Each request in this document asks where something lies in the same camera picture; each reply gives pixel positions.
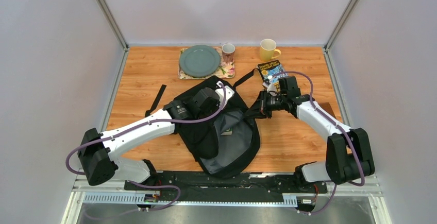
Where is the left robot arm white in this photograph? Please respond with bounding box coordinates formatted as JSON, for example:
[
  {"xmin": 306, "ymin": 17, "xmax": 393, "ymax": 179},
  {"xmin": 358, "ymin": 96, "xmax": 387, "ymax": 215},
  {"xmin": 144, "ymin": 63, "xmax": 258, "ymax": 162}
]
[{"xmin": 75, "ymin": 82, "xmax": 233, "ymax": 191}]

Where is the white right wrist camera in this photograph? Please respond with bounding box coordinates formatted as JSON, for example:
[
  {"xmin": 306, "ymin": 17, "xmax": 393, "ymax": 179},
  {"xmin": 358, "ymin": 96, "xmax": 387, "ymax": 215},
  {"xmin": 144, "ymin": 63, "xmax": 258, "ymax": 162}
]
[{"xmin": 262, "ymin": 76, "xmax": 278, "ymax": 96}]

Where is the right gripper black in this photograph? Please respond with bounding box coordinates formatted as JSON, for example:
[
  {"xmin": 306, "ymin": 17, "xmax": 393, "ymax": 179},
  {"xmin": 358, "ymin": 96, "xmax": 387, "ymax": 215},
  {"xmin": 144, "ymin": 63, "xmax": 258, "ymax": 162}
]
[{"xmin": 243, "ymin": 89, "xmax": 287, "ymax": 119}]

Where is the yellow ceramic mug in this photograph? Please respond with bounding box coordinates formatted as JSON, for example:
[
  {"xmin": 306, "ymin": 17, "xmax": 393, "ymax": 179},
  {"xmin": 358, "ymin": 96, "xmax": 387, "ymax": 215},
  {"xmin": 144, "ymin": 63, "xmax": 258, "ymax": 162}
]
[{"xmin": 259, "ymin": 39, "xmax": 281, "ymax": 62}]

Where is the floral placemat tray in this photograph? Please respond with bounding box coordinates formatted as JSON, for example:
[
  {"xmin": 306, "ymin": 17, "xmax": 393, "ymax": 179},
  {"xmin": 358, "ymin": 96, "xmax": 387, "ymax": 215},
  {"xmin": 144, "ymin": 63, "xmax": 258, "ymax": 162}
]
[{"xmin": 178, "ymin": 47, "xmax": 235, "ymax": 80}]

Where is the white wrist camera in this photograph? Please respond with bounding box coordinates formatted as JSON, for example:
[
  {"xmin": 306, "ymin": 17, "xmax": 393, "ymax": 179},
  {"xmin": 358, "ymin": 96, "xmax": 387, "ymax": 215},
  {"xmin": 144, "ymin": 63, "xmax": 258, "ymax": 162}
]
[
  {"xmin": 262, "ymin": 76, "xmax": 278, "ymax": 96},
  {"xmin": 215, "ymin": 81, "xmax": 234, "ymax": 106}
]

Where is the treehouse paperback book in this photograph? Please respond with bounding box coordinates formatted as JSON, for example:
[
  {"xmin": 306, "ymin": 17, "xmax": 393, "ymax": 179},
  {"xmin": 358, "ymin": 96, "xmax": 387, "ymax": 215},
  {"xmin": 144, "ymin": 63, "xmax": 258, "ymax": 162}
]
[{"xmin": 257, "ymin": 60, "xmax": 288, "ymax": 92}]

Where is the grey-green ceramic plate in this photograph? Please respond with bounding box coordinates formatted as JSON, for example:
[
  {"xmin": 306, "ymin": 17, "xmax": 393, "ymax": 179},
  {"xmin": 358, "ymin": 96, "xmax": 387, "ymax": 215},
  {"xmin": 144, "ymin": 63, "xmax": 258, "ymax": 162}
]
[{"xmin": 179, "ymin": 45, "xmax": 221, "ymax": 77}]

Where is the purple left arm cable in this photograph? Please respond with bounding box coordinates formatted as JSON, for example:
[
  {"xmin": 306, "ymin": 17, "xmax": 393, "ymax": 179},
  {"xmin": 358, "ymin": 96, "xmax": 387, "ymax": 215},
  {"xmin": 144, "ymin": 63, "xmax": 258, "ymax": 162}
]
[{"xmin": 65, "ymin": 81, "xmax": 228, "ymax": 213}]

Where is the black student backpack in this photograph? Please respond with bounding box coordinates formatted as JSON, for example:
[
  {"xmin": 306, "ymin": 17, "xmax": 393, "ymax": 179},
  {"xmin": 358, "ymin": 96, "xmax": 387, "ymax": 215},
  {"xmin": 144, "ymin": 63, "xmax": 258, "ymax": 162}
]
[{"xmin": 163, "ymin": 76, "xmax": 261, "ymax": 179}]

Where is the brown leather wallet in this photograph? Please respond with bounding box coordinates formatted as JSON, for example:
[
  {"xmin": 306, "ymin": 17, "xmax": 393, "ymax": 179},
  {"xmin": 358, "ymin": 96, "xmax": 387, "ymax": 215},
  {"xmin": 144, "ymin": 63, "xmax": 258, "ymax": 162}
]
[{"xmin": 319, "ymin": 102, "xmax": 337, "ymax": 119}]

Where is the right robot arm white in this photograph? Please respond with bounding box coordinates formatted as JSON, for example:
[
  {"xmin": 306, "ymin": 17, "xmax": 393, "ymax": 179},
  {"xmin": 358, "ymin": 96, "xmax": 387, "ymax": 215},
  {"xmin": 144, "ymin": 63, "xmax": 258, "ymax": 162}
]
[{"xmin": 245, "ymin": 76, "xmax": 375, "ymax": 193}]

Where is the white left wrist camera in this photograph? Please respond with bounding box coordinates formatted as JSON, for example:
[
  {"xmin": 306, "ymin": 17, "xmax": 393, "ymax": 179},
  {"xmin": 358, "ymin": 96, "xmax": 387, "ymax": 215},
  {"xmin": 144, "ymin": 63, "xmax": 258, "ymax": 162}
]
[{"xmin": 215, "ymin": 81, "xmax": 234, "ymax": 106}]

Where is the small pink floral cup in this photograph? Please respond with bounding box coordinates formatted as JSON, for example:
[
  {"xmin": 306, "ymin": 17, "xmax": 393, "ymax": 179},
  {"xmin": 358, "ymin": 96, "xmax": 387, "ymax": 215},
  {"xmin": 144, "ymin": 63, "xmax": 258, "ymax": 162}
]
[{"xmin": 221, "ymin": 43, "xmax": 236, "ymax": 63}]

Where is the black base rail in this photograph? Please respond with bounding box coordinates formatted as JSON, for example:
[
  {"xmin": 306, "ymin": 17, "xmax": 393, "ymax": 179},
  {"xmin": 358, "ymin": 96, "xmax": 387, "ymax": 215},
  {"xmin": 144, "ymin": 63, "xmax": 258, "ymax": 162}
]
[{"xmin": 123, "ymin": 170, "xmax": 328, "ymax": 204}]

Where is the green coin book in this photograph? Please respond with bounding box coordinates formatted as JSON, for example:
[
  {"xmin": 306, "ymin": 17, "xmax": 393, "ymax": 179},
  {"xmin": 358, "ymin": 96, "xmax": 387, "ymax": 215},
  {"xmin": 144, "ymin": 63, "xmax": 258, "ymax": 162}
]
[{"xmin": 221, "ymin": 128, "xmax": 232, "ymax": 135}]

